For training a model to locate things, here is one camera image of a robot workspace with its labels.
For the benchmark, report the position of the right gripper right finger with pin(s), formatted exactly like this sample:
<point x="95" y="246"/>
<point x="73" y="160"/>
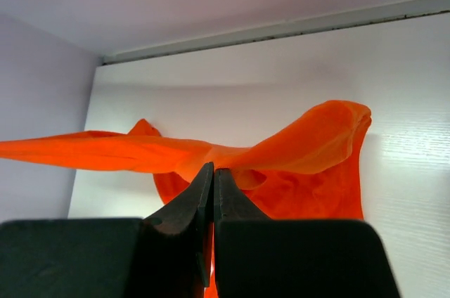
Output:
<point x="234" y="217"/>

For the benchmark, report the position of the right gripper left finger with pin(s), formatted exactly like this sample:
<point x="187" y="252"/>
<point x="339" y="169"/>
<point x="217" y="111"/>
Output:
<point x="183" y="229"/>

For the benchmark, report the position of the orange t shirt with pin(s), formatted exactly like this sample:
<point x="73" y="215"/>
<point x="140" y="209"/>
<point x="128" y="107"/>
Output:
<point x="305" y="179"/>

